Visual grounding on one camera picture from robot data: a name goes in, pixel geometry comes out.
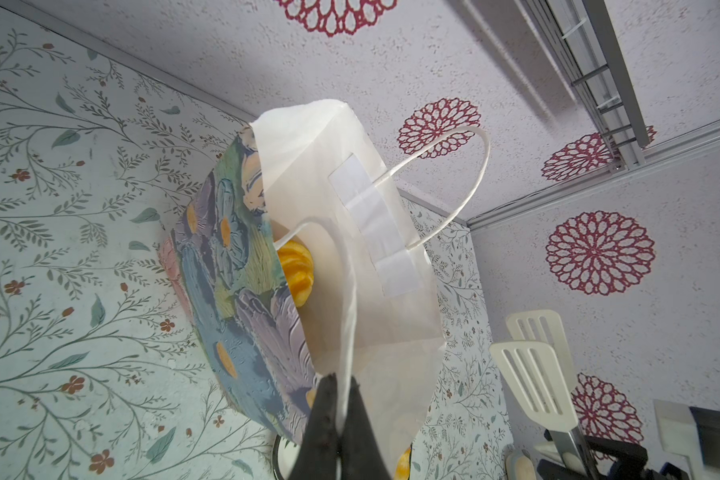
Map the strawberry print bread tray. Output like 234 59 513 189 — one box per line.
271 436 300 480

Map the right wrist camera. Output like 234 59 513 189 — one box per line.
653 400 720 479

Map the floral paper bag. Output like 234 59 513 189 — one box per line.
159 99 445 472

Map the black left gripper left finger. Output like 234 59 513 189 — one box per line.
289 374 339 480

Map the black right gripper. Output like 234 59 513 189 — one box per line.
490 309 690 480

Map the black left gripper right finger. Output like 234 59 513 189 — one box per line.
339 378 391 480

